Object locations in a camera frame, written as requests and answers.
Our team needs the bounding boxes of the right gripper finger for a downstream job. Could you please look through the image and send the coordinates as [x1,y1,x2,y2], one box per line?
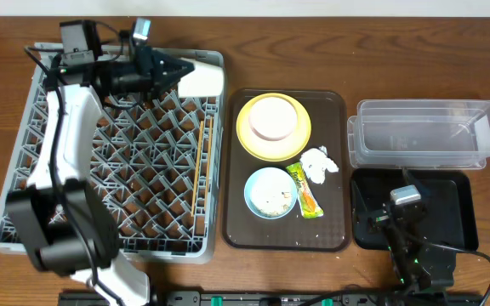
[350,180,369,224]
[402,167,430,198]

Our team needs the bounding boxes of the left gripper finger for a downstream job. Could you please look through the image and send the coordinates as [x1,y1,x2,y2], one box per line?
[153,49,195,77]
[153,75,182,99]

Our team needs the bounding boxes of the white plastic cup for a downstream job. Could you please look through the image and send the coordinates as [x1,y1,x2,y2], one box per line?
[177,59,225,98]

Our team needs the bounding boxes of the green orange snack wrapper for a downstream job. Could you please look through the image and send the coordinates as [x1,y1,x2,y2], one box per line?
[286,162,324,219]

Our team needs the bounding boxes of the white paper napkin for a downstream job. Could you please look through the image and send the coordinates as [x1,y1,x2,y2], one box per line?
[299,146,339,184]

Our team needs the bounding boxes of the leftover rice food scraps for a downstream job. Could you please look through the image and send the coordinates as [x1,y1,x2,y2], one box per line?
[251,169,297,218]

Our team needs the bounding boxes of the light blue small bowl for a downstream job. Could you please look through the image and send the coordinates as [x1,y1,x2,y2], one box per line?
[243,167,299,220]

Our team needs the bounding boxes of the pink plastic bowl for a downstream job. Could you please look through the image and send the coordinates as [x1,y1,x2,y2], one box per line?
[248,97,298,141]

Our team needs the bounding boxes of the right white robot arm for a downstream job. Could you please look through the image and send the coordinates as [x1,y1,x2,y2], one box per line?
[350,168,465,292]

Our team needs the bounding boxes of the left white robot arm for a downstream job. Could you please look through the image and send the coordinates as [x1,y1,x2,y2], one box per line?
[6,19,195,305]

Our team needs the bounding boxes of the clear plastic waste bin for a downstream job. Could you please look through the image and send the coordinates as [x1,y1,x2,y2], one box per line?
[347,99,490,170]

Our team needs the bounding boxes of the black plastic tray bin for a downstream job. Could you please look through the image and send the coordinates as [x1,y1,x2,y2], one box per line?
[350,168,479,251]

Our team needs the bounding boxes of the left wooden chopstick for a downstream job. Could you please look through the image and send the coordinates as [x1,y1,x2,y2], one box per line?
[191,121,204,217]

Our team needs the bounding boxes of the wooden chopstick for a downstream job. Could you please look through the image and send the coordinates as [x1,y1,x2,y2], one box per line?
[191,121,204,217]
[204,116,214,206]

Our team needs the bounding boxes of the right wooden chopstick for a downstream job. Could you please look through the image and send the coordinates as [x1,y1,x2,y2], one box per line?
[204,116,214,206]

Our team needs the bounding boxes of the grey plastic dish rack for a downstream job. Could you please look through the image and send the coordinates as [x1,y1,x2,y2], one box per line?
[0,67,225,264]

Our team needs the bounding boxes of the yellow plastic plate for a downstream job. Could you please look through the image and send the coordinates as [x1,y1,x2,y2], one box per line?
[236,93,311,162]

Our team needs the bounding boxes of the dark brown serving tray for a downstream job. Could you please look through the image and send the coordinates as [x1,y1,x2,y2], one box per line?
[221,89,351,252]

